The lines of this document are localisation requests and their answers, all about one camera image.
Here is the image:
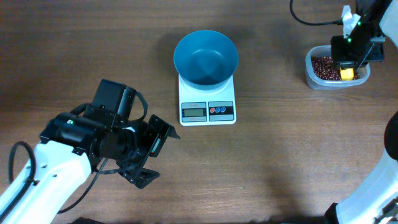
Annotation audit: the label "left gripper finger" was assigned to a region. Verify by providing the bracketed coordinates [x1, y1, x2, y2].
[131, 169, 160, 189]
[149, 114, 180, 139]

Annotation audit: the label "yellow measuring scoop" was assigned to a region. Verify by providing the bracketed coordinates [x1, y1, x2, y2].
[340, 68, 355, 81]

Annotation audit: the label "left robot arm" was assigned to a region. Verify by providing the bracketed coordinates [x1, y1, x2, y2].
[1, 80, 178, 223]

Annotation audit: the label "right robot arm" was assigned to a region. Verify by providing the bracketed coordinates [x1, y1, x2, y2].
[324, 1, 397, 224]

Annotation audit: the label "white digital kitchen scale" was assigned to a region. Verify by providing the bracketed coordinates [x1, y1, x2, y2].
[178, 76, 237, 126]

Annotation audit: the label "blue plastic bowl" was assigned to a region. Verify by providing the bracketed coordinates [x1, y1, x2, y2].
[174, 30, 239, 90]

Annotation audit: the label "red beans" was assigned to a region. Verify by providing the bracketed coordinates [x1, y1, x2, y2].
[311, 56, 359, 81]

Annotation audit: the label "clear plastic container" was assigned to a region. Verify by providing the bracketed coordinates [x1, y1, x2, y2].
[305, 45, 371, 90]

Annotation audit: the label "left black cable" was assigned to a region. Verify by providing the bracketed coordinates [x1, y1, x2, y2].
[0, 90, 149, 222]

